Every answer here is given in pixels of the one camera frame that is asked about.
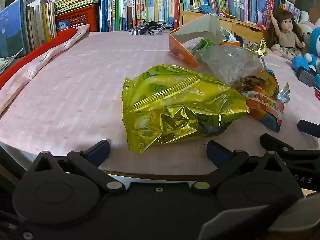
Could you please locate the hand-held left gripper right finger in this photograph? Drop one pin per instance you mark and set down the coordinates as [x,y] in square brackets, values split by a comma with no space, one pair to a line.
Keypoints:
[215,152]

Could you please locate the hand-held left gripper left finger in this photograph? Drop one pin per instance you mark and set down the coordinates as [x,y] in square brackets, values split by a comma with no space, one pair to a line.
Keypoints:
[101,151]

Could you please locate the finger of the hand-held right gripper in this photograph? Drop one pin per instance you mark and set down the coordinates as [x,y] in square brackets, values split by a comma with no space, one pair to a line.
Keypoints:
[307,127]
[287,147]

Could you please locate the orange macaron snack packet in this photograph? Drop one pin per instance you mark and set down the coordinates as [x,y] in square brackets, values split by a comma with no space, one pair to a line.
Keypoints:
[265,110]

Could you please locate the yellow green snack bag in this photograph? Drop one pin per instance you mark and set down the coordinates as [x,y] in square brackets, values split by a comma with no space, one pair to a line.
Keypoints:
[175,105]

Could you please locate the nut snack packet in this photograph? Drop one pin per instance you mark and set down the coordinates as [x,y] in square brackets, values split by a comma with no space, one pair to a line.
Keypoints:
[260,82]

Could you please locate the orange cardboard box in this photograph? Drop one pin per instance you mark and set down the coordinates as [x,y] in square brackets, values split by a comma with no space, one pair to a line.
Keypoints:
[180,47]

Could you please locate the row of pale thick books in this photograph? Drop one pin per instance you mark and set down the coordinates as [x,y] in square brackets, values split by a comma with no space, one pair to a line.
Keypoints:
[40,22]

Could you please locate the row of tall thin books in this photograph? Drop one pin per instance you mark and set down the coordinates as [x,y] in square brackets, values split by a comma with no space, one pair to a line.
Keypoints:
[140,5]

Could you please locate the red scissors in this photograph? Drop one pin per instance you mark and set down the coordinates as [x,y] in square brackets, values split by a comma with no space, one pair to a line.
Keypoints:
[317,95]

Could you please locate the dark grey box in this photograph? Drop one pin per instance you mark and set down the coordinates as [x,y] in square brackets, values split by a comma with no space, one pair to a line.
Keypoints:
[306,78]

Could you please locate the pink tablecloth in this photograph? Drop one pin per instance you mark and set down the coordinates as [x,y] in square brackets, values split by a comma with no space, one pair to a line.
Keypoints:
[75,105]

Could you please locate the blue plush toy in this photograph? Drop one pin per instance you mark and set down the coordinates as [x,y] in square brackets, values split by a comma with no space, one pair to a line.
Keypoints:
[315,42]

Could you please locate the long-haired doll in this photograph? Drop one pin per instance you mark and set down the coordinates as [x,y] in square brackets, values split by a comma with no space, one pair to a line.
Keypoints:
[287,37]

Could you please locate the clear plastic bag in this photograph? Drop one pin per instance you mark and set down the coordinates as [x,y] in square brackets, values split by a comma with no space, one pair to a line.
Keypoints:
[225,60]

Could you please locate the gold foil wrapper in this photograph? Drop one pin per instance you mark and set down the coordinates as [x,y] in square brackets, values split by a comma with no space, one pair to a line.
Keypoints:
[258,47]

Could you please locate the white pink plush toy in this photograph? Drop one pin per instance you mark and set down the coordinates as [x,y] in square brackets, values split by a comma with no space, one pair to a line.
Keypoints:
[306,26]

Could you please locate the folded pink cloth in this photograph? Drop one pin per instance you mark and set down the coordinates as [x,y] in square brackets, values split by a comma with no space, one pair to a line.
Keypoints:
[40,62]

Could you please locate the green white wrapper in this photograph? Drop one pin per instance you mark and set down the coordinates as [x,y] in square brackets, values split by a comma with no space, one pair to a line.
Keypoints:
[203,45]

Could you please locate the wooden drawer organiser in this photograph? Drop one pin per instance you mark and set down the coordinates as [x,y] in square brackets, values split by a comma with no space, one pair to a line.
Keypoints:
[240,27]

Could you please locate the glossy magazine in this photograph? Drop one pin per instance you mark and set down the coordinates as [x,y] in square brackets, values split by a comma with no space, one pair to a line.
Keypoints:
[7,61]

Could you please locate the red plastic basket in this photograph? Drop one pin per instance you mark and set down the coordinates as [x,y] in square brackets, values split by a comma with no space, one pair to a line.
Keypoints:
[80,18]

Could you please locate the large blue book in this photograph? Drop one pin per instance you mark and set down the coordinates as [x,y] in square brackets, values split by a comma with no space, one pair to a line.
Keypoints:
[11,27]

